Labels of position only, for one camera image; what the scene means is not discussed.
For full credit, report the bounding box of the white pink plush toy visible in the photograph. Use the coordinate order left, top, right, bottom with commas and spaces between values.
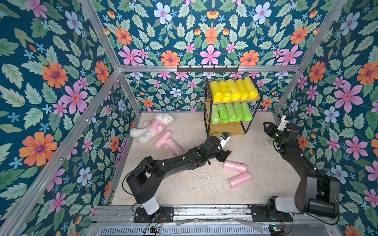
130, 113, 174, 144

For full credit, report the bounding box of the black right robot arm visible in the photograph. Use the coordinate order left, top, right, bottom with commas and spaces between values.
263, 122, 340, 218

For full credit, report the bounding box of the pink trash bag roll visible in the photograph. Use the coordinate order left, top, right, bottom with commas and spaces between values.
224, 161, 247, 173
154, 131, 172, 149
165, 138, 184, 156
228, 172, 253, 189

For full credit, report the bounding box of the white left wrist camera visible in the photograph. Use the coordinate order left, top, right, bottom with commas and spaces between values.
219, 132, 230, 148

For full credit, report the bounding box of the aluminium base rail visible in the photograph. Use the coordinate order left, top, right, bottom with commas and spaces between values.
86, 205, 342, 236

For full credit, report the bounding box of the wooden shelf with black frame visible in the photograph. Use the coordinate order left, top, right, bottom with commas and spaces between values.
204, 77, 263, 136

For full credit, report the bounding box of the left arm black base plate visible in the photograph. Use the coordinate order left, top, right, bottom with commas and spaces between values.
133, 206, 175, 223

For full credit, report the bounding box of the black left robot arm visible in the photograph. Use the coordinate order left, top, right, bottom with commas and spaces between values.
123, 132, 231, 216

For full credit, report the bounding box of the green trash bag roll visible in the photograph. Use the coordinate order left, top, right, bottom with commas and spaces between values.
225, 103, 236, 122
233, 102, 244, 122
217, 103, 229, 124
241, 102, 253, 122
211, 104, 220, 124

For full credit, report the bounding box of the black wall hook rail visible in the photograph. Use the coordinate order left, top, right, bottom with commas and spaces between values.
176, 65, 239, 73

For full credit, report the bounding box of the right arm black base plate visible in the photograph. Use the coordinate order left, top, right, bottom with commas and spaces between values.
248, 196, 292, 222

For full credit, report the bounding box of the yellow trash bag roll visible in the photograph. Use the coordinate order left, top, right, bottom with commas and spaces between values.
226, 79, 241, 101
210, 81, 223, 102
235, 79, 250, 100
244, 77, 258, 99
218, 80, 231, 102

